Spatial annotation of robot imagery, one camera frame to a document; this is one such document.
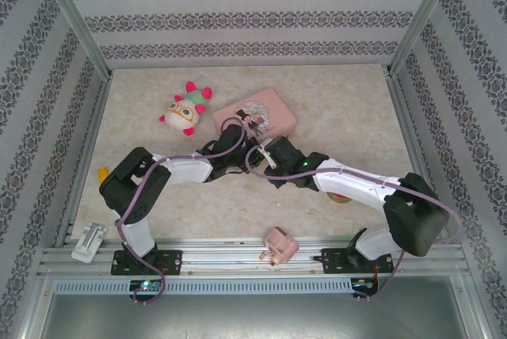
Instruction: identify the white and pink plush toy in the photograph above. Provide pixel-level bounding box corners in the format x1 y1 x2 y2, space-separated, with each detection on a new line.
158 80 215 139

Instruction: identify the aluminium corner post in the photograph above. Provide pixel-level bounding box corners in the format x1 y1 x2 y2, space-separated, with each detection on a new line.
384 0 463 74
33 0 114 78

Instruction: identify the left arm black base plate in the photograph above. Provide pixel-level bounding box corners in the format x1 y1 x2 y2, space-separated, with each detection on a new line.
111 249 183 276

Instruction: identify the long aluminium mounting rail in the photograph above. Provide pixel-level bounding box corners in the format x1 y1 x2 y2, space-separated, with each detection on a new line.
37 238 471 276

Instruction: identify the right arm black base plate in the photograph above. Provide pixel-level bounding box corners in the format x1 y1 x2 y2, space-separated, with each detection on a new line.
321 247 395 276

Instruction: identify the pink tin box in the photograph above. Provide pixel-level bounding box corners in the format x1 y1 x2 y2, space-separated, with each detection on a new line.
212 87 298 143

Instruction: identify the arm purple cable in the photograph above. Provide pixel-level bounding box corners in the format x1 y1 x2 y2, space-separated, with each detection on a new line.
114 116 246 307
245 144 463 304

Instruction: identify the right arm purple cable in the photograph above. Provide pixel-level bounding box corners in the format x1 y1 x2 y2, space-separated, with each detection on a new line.
245 144 463 304

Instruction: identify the aluminium side rail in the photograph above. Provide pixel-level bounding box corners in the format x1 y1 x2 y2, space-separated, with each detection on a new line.
53 73 114 247
383 67 452 245

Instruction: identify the grey metal sheet panel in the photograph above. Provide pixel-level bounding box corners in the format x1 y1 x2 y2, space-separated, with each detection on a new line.
15 275 492 339

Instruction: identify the white plastic bracket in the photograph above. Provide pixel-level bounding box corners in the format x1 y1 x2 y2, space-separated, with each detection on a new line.
71 220 108 264

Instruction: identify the slotted grey cable duct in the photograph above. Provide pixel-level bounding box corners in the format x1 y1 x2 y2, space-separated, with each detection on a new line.
53 278 353 295

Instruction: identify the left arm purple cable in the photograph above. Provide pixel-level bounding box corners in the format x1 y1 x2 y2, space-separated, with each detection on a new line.
114 116 246 307

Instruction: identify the round tin with red lid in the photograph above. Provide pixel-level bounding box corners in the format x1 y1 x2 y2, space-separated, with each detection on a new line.
326 191 353 206

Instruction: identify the pink plastic toy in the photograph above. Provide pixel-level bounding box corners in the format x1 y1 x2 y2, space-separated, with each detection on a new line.
259 227 299 268

